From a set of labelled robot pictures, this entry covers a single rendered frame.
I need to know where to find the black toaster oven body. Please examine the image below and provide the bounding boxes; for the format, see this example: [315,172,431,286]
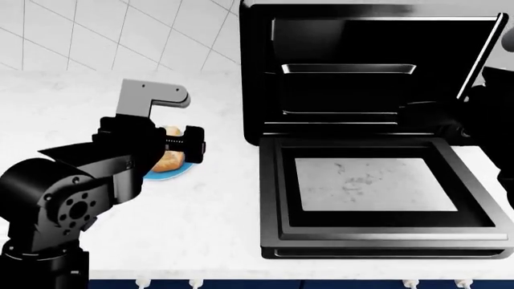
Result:
[239,0,508,147]

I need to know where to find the grey right camera mount bracket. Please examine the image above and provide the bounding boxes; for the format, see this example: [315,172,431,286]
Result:
[501,28,514,54]

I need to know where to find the golden bread loaf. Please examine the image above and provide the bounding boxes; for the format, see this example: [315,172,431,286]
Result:
[152,124,188,174]

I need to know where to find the black oven door with window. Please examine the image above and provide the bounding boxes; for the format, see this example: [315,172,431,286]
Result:
[258,136,514,261]

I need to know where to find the silver oven tray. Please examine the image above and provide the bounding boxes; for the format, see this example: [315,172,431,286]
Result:
[280,63,418,75]

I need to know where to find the blue cabinet front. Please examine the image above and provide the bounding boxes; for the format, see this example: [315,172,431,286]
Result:
[88,279,514,289]

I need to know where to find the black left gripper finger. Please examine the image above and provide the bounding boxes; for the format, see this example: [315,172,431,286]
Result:
[182,125,207,165]

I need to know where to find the blue round plate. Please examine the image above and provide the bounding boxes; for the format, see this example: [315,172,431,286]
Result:
[143,161,194,182]

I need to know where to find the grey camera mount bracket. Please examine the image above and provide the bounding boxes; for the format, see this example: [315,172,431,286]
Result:
[115,78,192,117]
[501,28,514,54]

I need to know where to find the grey left camera mount bracket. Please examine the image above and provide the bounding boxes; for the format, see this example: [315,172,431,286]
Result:
[115,78,192,117]

